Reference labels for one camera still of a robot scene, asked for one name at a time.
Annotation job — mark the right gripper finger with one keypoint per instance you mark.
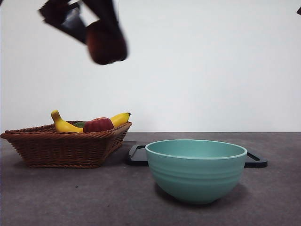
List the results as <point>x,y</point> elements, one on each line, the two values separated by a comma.
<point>299,10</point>

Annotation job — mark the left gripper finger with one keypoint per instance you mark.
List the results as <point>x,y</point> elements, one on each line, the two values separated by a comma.
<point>105,11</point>
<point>70,26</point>

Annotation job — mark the dark purple plum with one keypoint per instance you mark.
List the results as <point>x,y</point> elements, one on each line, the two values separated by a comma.
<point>101,44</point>

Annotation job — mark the teal ribbed bowl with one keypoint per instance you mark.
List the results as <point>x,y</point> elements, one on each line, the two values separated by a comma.
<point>195,179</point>

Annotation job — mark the green fruit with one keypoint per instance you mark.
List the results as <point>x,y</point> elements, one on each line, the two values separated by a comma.
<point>79,124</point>

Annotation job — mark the yellow banana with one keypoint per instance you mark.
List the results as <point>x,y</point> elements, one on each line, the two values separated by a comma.
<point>61,124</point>

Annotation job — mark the red apple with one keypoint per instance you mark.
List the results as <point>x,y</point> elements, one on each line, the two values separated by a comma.
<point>97,124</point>

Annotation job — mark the brown wicker basket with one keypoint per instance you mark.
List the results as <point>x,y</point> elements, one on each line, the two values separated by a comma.
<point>58,148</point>

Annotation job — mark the black rectangular tray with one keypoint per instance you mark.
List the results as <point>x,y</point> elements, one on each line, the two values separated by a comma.
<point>138,157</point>

